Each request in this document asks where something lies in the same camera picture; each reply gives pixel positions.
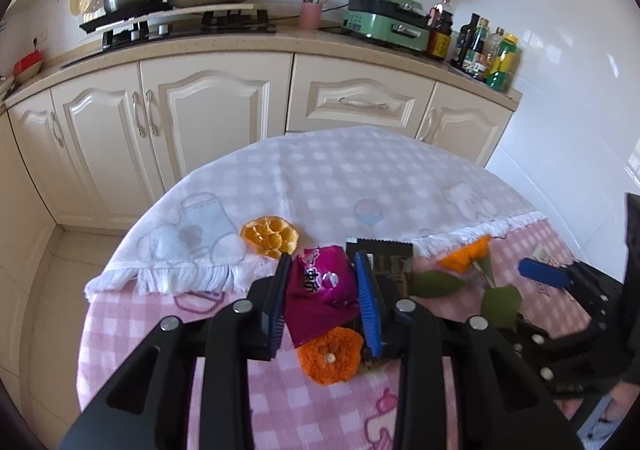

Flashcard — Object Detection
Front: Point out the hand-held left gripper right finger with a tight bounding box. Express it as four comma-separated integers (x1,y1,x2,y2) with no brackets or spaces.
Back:
355,252,584,450

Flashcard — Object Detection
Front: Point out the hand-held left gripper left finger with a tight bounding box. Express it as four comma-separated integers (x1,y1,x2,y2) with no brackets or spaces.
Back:
60,254,294,450

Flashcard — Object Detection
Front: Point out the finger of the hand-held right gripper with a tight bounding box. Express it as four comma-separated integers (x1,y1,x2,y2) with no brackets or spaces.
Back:
501,316,602,382
518,257,626,327

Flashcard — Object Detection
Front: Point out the magenta snack packet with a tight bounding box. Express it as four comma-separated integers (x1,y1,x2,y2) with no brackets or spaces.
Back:
285,245,361,348

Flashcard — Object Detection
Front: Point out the orange flower with green leaves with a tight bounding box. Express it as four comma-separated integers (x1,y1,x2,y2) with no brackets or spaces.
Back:
410,235,523,331

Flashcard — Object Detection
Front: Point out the black snack packet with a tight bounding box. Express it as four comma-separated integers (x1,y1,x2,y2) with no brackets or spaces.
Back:
345,237,416,303

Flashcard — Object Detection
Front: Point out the orange artificial flower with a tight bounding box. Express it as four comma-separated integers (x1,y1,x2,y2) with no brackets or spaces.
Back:
297,326,365,386

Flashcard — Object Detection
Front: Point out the blue grey cloth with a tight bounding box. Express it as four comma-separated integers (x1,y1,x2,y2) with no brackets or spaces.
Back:
565,380,640,443

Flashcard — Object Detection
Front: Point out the yellow lotus-shaped ornament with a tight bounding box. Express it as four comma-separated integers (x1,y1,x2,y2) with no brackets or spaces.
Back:
240,215,301,259

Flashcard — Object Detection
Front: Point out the white checked fringed towel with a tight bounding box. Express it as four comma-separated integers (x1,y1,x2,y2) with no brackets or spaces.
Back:
84,126,551,298

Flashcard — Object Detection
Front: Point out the green bottle yellow cap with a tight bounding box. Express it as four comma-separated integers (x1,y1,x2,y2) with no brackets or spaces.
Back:
487,33,521,91

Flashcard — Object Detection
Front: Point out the dark bottle white label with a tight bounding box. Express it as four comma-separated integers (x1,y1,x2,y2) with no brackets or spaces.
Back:
465,18,492,76

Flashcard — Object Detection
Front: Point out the clear cooking oil bottle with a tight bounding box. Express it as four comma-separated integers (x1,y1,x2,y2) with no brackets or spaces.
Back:
482,27,506,80

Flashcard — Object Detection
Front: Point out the row of cream base cabinets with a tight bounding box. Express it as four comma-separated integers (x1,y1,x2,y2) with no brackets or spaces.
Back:
0,37,523,241

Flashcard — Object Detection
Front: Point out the dark green glass bottle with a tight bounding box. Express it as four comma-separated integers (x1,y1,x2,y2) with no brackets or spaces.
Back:
452,14,481,68

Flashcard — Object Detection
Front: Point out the dark sauce bottle yellow label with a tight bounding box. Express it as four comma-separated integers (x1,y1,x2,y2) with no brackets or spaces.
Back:
426,0,455,61

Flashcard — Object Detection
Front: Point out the green electric grill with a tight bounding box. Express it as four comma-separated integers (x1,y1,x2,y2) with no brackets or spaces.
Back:
342,0,437,53

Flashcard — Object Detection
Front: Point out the pink utensil holder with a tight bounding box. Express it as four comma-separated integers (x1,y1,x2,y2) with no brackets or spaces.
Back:
298,0,323,30

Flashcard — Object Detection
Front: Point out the black glass gas stove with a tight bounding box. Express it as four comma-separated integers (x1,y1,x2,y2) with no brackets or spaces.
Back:
60,12,278,68

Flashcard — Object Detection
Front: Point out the red plastic container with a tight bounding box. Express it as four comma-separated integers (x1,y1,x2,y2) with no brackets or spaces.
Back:
14,50,45,73

